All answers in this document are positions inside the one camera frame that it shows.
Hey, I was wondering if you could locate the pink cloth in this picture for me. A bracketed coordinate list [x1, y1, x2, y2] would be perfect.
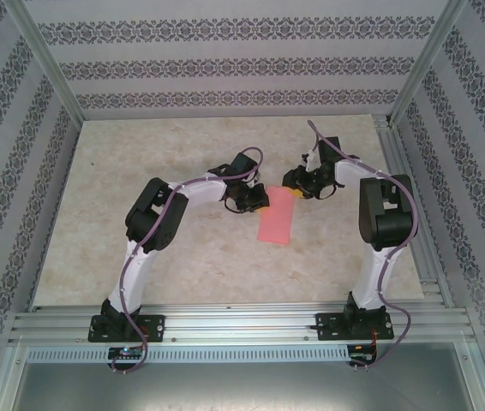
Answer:
[257, 184, 297, 246]

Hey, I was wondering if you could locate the grey metal sheet panel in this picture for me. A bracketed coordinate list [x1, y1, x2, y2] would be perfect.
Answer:
[10, 361, 485, 411]

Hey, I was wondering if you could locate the thin black left gripper cable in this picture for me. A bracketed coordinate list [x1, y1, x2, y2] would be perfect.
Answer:
[223, 194, 252, 215]

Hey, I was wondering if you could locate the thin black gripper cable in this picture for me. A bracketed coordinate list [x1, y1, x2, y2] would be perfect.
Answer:
[223, 194, 252, 215]
[310, 179, 346, 202]

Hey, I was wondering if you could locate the thin black right gripper cable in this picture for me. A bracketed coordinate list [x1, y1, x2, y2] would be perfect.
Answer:
[310, 179, 346, 202]

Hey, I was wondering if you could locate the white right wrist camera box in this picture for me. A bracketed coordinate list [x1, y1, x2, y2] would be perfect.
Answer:
[302, 147, 319, 172]

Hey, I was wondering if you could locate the aluminium side rail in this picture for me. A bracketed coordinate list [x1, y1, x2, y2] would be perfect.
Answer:
[373, 114, 456, 308]

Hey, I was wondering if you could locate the long aluminium mounting rail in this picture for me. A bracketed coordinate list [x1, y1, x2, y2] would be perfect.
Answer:
[9, 301, 477, 343]

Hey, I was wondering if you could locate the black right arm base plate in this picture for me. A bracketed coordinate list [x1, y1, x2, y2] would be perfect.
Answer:
[315, 312, 394, 342]

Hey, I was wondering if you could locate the slotted grey cable duct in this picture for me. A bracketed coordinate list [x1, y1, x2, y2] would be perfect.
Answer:
[26, 344, 350, 363]

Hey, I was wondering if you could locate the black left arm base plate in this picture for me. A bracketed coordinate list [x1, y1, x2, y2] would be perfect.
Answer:
[88, 314, 166, 343]

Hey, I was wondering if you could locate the aluminium frame post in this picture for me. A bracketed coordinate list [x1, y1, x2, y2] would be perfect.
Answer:
[387, 0, 470, 128]
[2, 0, 86, 123]

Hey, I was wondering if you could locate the aluminium frame beam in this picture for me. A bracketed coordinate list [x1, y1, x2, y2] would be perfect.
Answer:
[0, 342, 29, 411]
[456, 342, 485, 411]

